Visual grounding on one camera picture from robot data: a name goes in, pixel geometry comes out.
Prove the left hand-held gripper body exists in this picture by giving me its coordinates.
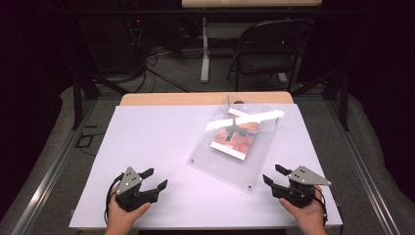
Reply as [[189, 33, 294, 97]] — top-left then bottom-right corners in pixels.
[[115, 165, 153, 212]]

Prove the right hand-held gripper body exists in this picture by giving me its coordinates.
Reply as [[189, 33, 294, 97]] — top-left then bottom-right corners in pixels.
[[279, 164, 333, 210]]

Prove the clear acrylic picture frame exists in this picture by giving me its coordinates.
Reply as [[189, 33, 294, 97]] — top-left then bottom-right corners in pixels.
[[186, 94, 288, 196]]

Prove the painting print with white border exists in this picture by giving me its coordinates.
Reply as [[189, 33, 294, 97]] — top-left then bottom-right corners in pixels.
[[209, 107, 262, 162]]

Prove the person's left hand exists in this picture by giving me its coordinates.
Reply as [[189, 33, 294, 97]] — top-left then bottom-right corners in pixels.
[[104, 195, 153, 235]]

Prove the person's right hand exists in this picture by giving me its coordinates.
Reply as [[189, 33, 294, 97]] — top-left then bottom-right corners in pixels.
[[278, 185, 328, 235]]

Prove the white table cover sheet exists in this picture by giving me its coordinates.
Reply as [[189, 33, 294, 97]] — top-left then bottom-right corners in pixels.
[[68, 103, 345, 229]]

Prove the black metal stand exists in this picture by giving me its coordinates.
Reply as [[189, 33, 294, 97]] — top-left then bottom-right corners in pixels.
[[291, 67, 350, 132], [70, 63, 131, 131]]

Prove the black folding chair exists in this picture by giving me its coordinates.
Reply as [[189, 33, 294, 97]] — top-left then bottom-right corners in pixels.
[[226, 19, 315, 93]]

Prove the white metal table leg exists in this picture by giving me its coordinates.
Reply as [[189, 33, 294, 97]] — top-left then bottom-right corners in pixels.
[[200, 17, 211, 84]]

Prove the dark equipment rack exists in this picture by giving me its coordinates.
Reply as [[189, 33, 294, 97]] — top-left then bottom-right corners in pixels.
[[121, 14, 150, 68]]

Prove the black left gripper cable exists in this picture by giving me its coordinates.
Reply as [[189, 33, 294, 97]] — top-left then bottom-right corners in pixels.
[[103, 172, 125, 227]]

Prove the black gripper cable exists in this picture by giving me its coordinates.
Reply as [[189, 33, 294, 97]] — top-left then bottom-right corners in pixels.
[[103, 172, 125, 227], [313, 185, 346, 235]]

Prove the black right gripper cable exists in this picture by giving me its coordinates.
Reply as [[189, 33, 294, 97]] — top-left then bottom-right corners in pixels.
[[313, 185, 346, 235]]

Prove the aluminium floor rail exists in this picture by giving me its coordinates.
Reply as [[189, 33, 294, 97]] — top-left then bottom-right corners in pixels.
[[9, 97, 100, 235], [325, 97, 403, 235]]

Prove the bundle of floor cables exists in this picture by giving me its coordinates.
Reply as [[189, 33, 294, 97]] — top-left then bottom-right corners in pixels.
[[128, 43, 197, 95]]

